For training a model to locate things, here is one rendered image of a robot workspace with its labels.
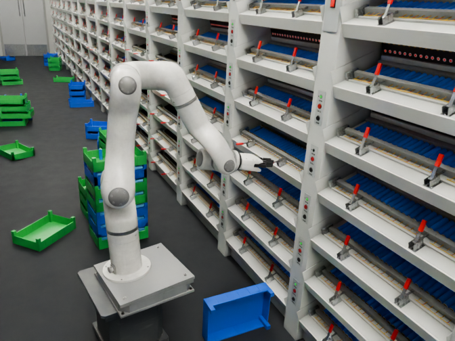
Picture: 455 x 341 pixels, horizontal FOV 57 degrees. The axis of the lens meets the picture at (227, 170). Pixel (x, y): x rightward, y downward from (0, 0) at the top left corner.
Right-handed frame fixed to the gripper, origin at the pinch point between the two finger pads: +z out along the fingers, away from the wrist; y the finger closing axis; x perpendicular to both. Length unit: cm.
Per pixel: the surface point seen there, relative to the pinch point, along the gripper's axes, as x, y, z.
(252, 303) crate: -64, 9, 4
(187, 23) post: 49, -113, -1
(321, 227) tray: -16.6, 27.6, 12.3
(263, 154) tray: -1.0, -14.4, 6.9
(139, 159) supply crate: -28, -79, -29
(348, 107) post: 30.7, 27.4, 8.6
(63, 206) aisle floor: -85, -140, -58
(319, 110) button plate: 27.8, 23.1, 0.0
